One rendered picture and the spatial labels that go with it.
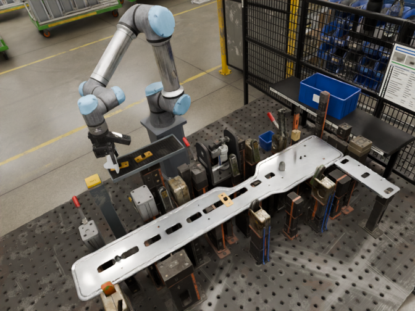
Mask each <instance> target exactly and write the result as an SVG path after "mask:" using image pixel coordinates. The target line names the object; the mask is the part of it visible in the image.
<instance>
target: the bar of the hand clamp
mask: <svg viewBox="0 0 415 311"><path fill-rule="evenodd" d="M288 115H289V113H288V112H286V109H284V108H283V109H280V110H278V121H279V135H280V136H281V137H282V141H283V133H284V135H285V137H284V138H285V139H287V120H286V117H288Z"/></svg>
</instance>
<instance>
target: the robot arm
mask: <svg viewBox="0 0 415 311"><path fill-rule="evenodd" d="M174 27H175V20H174V16H173V15H172V13H171V11H170V10H168V9H167V8H165V7H161V6H152V5H146V4H136V5H134V6H132V7H131V8H129V9H128V10H127V11H126V13H124V15H123V16H122V17H121V19H120V20H119V22H118V24H117V31H116V32H115V34H114V36H113V37H112V39H111V41H110V43H109V45H108V47H107V48H106V50H105V52H104V54H103V56H102V57H101V59H100V61H99V62H98V64H97V66H96V68H95V70H94V71H93V73H92V75H91V76H90V79H89V80H88V81H84V82H83V83H81V84H80V86H79V89H78V90H79V93H80V95H81V96H82V97H81V98H80V99H79V100H78V107H79V109H80V113H81V114H82V115H83V118H84V120H85V122H86V125H87V127H88V129H89V131H88V139H90V140H91V143H92V147H93V152H94V154H95V156H96V158H100V157H101V158H102V157H105V156H106V155H109V156H107V162H106V163H105V164H104V168H114V169H115V170H116V172H117V173H119V165H118V163H117V159H116V157H118V155H119V154H118V152H117V148H116V146H115V144H114V143H119V144H124V145H128V146H129V145H130V143H131V136H129V135H123V134H120V133H115V132H111V131H109V129H108V126H107V123H106V121H105V118H104V114H106V113H107V112H109V111H110V110H112V109H113V108H115V107H117V106H119V105H120V104H121V103H123V102H124V101H125V94H124V92H123V91H122V89H121V88H119V87H118V86H114V87H111V88H110V89H107V88H106V86H107V84H108V82H109V80H110V79H111V77H112V75H113V73H114V72H115V70H116V68H117V66H118V64H119V63H120V61H121V59H122V58H123V56H124V54H125V52H126V50H127V48H128V47H129V45H130V43H131V42H132V40H133V39H136V37H137V36H138V34H139V33H144V34H145V36H146V40H147V42H148V43H149V44H151V45H152V48H153V53H154V56H155V60H156V63H157V67H158V71H159V74H160V78H161V81H162V82H155V83H152V84H150V85H148V86H147V87H146V88H145V96H146V98H147V101H148V105H149V109H150V117H149V121H150V124H151V126H153V127H155V128H165V127H168V126H171V125H172V124H173V123H174V122H175V119H176V118H175V115H183V114H185V113H186V112H187V110H188V109H189V107H190V104H191V98H190V96H189V95H187V94H185V92H184V89H183V86H182V85H180V83H179V80H178V75H177V69H176V66H175V61H174V56H173V53H172V48H171V44H170V39H171V37H172V33H173V32H174Z"/></svg>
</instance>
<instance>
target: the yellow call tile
mask: <svg viewBox="0 0 415 311"><path fill-rule="evenodd" d="M85 182H86V185H87V187H88V188H91V187H93V186H95V185H98V184H100V183H101V180H100V179H99V176H98V174H95V175H93V176H90V177H88V178H86V179H85Z"/></svg>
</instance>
